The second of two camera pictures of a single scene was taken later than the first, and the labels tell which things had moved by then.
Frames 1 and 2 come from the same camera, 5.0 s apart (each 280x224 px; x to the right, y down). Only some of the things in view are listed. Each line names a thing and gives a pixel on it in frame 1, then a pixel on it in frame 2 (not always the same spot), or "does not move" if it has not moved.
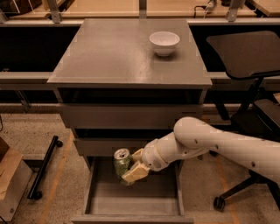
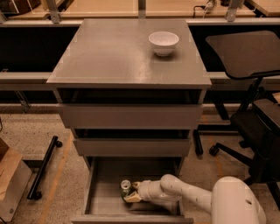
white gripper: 151,157 → 144,190
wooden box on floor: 15,178 does not move
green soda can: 122,163 → 125,188
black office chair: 251,53 does not move
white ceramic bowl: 164,42 does not move
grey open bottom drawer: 156,199 does not move
